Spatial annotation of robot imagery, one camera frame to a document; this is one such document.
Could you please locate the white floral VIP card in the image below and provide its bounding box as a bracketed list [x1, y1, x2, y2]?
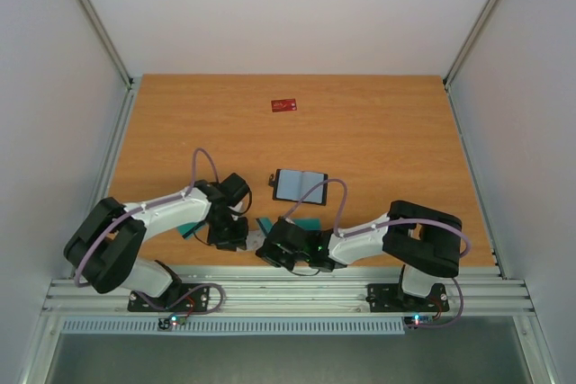
[245, 230, 266, 251]

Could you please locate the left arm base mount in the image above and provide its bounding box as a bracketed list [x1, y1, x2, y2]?
[122, 259, 211, 313]

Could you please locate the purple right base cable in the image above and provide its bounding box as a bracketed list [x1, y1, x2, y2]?
[416, 276, 465, 329]

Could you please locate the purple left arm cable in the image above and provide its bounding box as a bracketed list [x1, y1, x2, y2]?
[73, 147, 221, 289]

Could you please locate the left rear aluminium post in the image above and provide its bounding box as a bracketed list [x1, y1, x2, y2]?
[51, 0, 134, 88]

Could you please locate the teal card with black stripe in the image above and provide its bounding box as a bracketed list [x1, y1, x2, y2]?
[256, 218, 274, 237]

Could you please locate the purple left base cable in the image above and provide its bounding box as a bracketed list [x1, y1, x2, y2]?
[134, 283, 225, 316]

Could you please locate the aluminium post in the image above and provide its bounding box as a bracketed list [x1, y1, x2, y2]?
[443, 0, 530, 86]
[51, 0, 134, 88]

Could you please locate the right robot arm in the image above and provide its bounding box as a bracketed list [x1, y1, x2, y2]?
[256, 201, 471, 312]

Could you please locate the lone red card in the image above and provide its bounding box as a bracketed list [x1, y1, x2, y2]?
[271, 98, 297, 112]

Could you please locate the teal card far left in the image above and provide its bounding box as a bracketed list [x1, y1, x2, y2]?
[176, 222, 203, 239]

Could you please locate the aluminium front rail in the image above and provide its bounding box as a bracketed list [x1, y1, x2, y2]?
[42, 265, 535, 317]

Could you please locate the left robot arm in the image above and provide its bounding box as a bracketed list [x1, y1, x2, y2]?
[63, 173, 252, 310]

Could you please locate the white slotted cable duct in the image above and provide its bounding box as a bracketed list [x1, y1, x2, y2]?
[61, 317, 405, 336]

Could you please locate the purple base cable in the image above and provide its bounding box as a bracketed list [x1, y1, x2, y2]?
[134, 283, 225, 316]
[416, 276, 465, 329]

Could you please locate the left controller board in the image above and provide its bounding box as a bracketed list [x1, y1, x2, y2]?
[157, 316, 187, 332]

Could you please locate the right controller board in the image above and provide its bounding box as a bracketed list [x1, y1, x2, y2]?
[404, 314, 436, 328]

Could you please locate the controller board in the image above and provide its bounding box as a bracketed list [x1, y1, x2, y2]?
[404, 314, 436, 328]
[157, 316, 187, 332]

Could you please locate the large teal card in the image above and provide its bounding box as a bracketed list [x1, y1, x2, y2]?
[293, 219, 321, 231]

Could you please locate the black leather card holder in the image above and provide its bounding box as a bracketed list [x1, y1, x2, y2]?
[268, 169, 329, 206]

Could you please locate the right rear aluminium post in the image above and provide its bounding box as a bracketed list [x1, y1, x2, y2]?
[443, 0, 530, 86]

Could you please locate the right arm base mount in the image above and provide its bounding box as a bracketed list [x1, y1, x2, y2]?
[365, 283, 450, 313]

